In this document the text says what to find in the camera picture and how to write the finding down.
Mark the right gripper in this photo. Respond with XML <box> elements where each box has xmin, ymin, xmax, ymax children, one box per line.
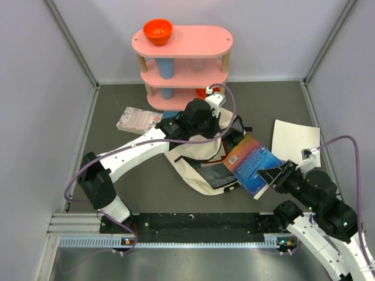
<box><xmin>256</xmin><ymin>158</ymin><xmax>319</xmax><ymax>211</ymax></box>

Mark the blue paperback book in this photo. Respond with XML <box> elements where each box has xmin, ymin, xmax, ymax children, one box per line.
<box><xmin>223</xmin><ymin>133</ymin><xmax>283</xmax><ymax>200</ymax></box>

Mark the cream canvas backpack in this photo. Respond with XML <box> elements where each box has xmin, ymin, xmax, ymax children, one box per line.
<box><xmin>165</xmin><ymin>116</ymin><xmax>253</xmax><ymax>196</ymax></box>

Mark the red and white book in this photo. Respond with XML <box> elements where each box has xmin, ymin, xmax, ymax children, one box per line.
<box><xmin>200</xmin><ymin>139</ymin><xmax>233</xmax><ymax>167</ymax></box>

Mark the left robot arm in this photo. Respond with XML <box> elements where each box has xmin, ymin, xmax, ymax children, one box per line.
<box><xmin>77</xmin><ymin>93</ymin><xmax>226</xmax><ymax>232</ymax></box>

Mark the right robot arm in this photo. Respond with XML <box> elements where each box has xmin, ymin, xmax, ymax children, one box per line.
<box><xmin>257</xmin><ymin>160</ymin><xmax>374</xmax><ymax>280</ymax></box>

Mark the orange bowl bottom shelf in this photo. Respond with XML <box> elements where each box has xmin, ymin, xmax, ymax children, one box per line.
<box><xmin>195</xmin><ymin>87</ymin><xmax>220</xmax><ymax>100</ymax></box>

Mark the small teal notebook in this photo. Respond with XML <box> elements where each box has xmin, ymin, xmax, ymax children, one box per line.
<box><xmin>162</xmin><ymin>111</ymin><xmax>180</xmax><ymax>119</ymax></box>

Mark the blue cup bottom shelf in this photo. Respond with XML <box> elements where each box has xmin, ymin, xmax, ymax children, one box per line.
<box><xmin>159</xmin><ymin>88</ymin><xmax>173</xmax><ymax>100</ymax></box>

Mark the blue cup shelf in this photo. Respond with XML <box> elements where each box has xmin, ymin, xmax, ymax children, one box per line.
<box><xmin>159</xmin><ymin>88</ymin><xmax>173</xmax><ymax>100</ymax></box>
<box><xmin>155</xmin><ymin>58</ymin><xmax>174</xmax><ymax>79</ymax></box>

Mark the white square board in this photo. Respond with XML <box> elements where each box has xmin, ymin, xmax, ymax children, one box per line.
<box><xmin>271</xmin><ymin>119</ymin><xmax>321</xmax><ymax>164</ymax></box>

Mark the clear glass cup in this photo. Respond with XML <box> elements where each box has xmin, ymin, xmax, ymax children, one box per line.
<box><xmin>190</xmin><ymin>59</ymin><xmax>206</xmax><ymax>71</ymax></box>

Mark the blue cup middle shelf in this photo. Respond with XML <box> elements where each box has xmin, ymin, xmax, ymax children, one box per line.
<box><xmin>155</xmin><ymin>58</ymin><xmax>174</xmax><ymax>79</ymax></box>

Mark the pink three-tier shelf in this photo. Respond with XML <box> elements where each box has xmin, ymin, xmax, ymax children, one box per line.
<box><xmin>132</xmin><ymin>25</ymin><xmax>233</xmax><ymax>111</ymax></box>

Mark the floral cover book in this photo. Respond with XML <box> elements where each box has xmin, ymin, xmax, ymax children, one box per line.
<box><xmin>116</xmin><ymin>107</ymin><xmax>162</xmax><ymax>135</ymax></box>

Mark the orange bowl on shelf top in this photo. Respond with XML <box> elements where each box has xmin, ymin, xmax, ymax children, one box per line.
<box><xmin>143</xmin><ymin>19</ymin><xmax>173</xmax><ymax>46</ymax></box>

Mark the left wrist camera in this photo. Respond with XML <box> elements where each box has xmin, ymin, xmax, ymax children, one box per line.
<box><xmin>205</xmin><ymin>87</ymin><xmax>226</xmax><ymax>118</ymax></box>

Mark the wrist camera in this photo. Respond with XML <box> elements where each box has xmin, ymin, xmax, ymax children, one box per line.
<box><xmin>205</xmin><ymin>87</ymin><xmax>226</xmax><ymax>118</ymax></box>
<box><xmin>296</xmin><ymin>148</ymin><xmax>321</xmax><ymax>173</ymax></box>

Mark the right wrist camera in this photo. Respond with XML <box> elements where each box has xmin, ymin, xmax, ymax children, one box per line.
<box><xmin>296</xmin><ymin>148</ymin><xmax>321</xmax><ymax>173</ymax></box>

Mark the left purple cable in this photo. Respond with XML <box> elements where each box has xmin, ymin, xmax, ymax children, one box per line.
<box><xmin>63</xmin><ymin>83</ymin><xmax>237</xmax><ymax>255</ymax></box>

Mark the grey cable duct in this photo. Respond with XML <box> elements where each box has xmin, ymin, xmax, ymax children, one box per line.
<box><xmin>58</xmin><ymin>234</ymin><xmax>292</xmax><ymax>249</ymax></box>

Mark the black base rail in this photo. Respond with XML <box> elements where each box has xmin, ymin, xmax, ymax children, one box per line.
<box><xmin>100</xmin><ymin>213</ymin><xmax>281</xmax><ymax>238</ymax></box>

